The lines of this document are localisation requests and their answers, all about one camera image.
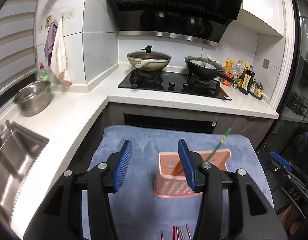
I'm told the dark green chopstick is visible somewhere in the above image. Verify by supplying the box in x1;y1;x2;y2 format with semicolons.
206;127;232;162

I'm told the dark maroon chopstick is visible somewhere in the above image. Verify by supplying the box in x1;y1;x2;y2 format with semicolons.
179;228;184;240

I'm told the dark purple chopstick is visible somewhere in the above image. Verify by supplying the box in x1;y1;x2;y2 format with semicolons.
185;224;192;240

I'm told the gold flower spoon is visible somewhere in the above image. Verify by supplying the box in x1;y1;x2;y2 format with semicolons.
171;161;183;176

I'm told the person's right hand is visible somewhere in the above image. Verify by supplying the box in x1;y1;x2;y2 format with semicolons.
279;205;302;237

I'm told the pink perforated utensil holder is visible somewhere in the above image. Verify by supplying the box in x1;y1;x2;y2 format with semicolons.
153;148;232;199

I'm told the blue-grey table cloth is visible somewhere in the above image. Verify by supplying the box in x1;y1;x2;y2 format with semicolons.
87;126;274;239

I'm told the black gas hob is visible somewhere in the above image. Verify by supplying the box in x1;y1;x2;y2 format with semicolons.
118;69;231;101

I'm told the red instant noodle cup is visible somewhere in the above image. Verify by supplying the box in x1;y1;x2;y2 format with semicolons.
221;73;235;87

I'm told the small green-capped jar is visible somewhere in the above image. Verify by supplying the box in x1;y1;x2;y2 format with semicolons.
232;77;239;88

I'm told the black frying pan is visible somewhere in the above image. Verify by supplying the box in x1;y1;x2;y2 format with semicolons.
185;56;227;81

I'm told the yellow-capped sauce bottle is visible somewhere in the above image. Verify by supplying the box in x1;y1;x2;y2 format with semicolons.
238;62;249;87

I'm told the dark soy sauce bottle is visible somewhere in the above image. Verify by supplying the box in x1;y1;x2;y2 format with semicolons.
239;65;255;95

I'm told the green spice jar rack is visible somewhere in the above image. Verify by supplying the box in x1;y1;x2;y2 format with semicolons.
249;79;264;100

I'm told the yellow snack packet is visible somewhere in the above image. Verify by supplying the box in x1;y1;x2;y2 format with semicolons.
224;58;234;74

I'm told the beige wok with glass lid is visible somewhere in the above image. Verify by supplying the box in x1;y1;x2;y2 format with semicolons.
127;45;172;72

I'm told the clear plastic oil bottle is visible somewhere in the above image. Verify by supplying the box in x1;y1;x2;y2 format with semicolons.
230;60;244;78

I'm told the stainless steel sink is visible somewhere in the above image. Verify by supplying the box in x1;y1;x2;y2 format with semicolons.
0;122;49;223

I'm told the stainless steel bowl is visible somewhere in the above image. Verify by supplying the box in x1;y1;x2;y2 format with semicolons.
13;80;51;116

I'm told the white hanging towel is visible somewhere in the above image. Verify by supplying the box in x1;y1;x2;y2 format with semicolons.
50;18;72;89

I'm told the green dish soap bottle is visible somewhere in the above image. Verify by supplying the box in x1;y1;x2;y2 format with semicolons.
38;63;49;81

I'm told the black range hood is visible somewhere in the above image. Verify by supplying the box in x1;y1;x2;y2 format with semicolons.
109;0;243;46

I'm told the purple hanging cloth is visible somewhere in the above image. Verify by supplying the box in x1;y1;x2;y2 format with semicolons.
44;21;58;66

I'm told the brass wall switch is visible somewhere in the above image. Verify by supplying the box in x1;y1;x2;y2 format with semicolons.
262;59;270;69

